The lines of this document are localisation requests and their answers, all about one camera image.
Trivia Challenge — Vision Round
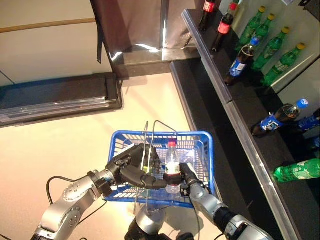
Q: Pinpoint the silver left robot leg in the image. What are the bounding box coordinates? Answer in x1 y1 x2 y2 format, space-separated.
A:
124 203 168 240

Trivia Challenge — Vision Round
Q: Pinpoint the shiny metal upright post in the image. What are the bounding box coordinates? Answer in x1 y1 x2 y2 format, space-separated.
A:
159 0 172 62

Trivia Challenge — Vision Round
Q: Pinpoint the Pepsi cola bottle blue cap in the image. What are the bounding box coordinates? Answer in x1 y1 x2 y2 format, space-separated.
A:
250 97 310 139
224 37 261 87
297 107 320 133

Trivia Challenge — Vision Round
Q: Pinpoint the cola bottle red cap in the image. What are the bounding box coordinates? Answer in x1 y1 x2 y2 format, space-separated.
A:
211 2 238 53
198 0 222 32

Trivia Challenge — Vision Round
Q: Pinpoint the brown end panel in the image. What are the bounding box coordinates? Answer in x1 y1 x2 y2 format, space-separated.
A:
89 0 201 55

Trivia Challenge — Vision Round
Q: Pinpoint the black shelf board clear rail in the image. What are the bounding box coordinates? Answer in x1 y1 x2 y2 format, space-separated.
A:
181 0 283 104
224 86 320 240

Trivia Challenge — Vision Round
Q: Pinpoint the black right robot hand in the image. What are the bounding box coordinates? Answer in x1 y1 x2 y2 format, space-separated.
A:
163 162 201 195

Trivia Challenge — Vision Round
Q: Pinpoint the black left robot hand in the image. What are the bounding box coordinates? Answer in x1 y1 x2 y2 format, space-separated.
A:
105 143 168 190

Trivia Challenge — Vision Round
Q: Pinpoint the green soda bottle yellow cap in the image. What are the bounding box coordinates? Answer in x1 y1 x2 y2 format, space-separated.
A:
261 42 307 87
246 13 276 51
251 26 291 71
271 158 320 184

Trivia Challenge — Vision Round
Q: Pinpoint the clear water bottle red cap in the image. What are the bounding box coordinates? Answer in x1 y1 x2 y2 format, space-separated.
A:
163 141 183 195

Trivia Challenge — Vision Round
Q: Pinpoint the black hanging strap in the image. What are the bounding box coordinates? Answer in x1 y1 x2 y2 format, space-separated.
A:
95 23 105 65

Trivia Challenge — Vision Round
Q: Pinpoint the wooden trim strip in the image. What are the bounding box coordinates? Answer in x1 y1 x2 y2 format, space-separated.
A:
0 17 97 35

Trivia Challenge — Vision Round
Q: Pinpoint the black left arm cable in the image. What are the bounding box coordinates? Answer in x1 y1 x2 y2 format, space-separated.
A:
46 176 76 206

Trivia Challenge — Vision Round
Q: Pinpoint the black base plinth board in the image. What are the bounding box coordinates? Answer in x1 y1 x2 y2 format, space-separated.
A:
169 59 278 240

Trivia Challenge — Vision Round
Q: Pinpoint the blue plastic shopping basket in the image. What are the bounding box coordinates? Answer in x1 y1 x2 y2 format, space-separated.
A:
103 119 215 209

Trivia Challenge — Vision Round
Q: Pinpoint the black low shelf unit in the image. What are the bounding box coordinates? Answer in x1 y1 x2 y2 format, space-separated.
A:
0 72 124 127

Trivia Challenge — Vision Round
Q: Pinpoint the dark end base plinth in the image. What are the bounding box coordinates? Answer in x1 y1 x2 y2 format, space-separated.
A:
109 46 202 81

